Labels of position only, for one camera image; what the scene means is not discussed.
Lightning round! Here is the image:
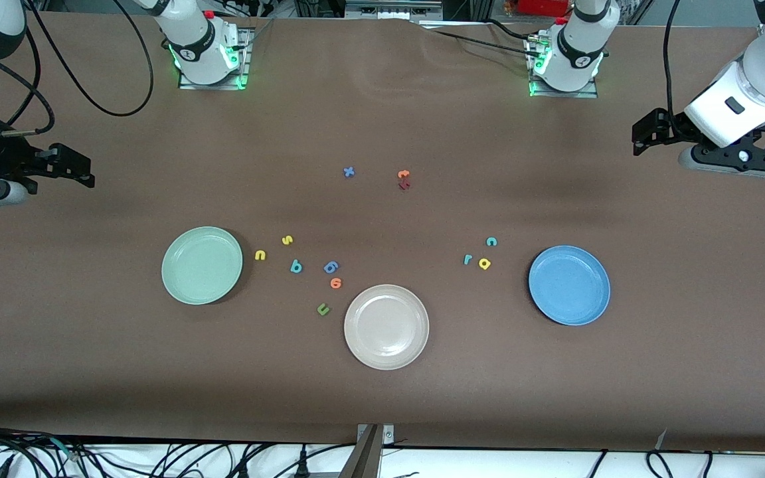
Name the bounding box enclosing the pale green plate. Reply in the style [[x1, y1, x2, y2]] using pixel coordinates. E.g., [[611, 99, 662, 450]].
[[161, 226, 244, 306]]

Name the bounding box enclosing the red box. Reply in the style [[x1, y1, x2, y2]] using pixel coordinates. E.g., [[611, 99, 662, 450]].
[[517, 0, 572, 15]]

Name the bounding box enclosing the blue plate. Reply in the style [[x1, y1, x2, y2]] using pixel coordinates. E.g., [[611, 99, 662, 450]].
[[528, 245, 612, 327]]

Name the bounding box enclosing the brown table cover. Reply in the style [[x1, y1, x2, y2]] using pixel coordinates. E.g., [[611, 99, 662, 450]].
[[0, 17, 765, 453]]

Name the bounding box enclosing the grey equipment housing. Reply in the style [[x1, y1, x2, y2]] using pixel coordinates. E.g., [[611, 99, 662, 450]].
[[345, 0, 444, 21]]

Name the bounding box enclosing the beige plate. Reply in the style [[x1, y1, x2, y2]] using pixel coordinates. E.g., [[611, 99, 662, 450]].
[[343, 284, 430, 370]]

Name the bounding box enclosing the dark metal beam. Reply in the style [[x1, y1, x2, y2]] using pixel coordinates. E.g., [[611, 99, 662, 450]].
[[338, 425, 383, 478]]

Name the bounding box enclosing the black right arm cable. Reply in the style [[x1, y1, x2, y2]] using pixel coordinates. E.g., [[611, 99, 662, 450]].
[[21, 0, 155, 118]]

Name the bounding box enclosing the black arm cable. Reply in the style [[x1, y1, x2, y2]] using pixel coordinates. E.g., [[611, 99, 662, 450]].
[[21, 0, 155, 118], [663, 0, 683, 117]]

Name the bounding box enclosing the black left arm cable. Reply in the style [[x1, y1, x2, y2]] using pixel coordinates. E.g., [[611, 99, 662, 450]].
[[663, 0, 683, 117]]

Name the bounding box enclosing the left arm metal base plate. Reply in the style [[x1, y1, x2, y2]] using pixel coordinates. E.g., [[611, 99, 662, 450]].
[[527, 33, 599, 99]]

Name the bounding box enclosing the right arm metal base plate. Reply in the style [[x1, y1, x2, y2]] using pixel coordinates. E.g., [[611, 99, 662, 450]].
[[178, 27, 252, 90]]

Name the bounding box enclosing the thin black cable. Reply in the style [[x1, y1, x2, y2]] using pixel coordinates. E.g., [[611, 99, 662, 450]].
[[416, 19, 536, 57]]

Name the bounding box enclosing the silver metal bracket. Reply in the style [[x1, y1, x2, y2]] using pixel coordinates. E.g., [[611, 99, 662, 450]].
[[356, 424, 395, 447]]

